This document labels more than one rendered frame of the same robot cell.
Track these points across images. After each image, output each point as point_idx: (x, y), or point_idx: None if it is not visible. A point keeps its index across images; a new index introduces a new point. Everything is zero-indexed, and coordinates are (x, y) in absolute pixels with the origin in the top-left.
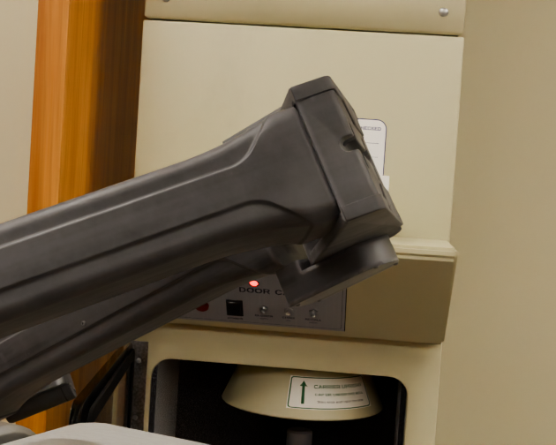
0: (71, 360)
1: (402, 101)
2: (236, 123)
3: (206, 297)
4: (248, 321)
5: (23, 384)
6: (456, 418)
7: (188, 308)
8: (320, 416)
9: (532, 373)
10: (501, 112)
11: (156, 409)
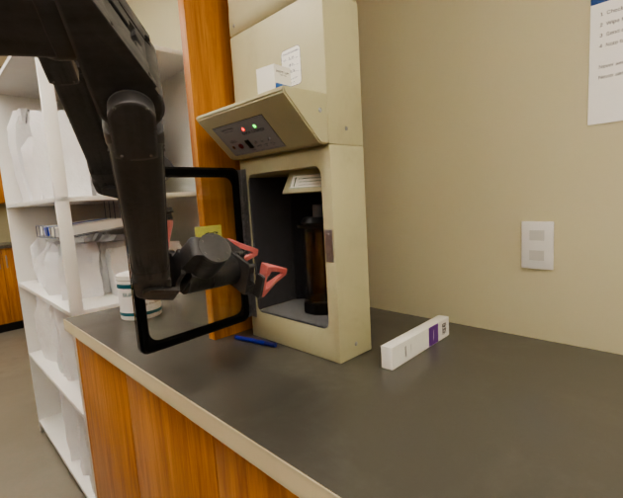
0: (79, 139)
1: (304, 32)
2: (256, 68)
3: (70, 97)
4: (258, 150)
5: (85, 154)
6: (456, 212)
7: (78, 106)
8: (299, 191)
9: (493, 184)
10: (466, 44)
11: (253, 196)
